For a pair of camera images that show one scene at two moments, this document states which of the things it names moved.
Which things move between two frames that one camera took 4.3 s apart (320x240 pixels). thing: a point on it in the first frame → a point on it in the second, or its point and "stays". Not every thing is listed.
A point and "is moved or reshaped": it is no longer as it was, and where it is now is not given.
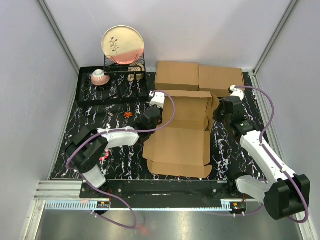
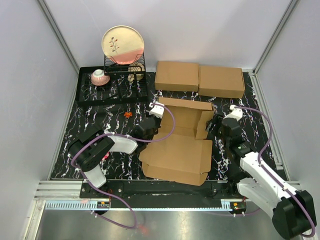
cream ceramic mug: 135,72 stays
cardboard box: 182,148 is moved or reshaped
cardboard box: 219,79 stays
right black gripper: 216,111 → 216,119
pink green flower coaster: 106,156 stays
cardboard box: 177,76 stays
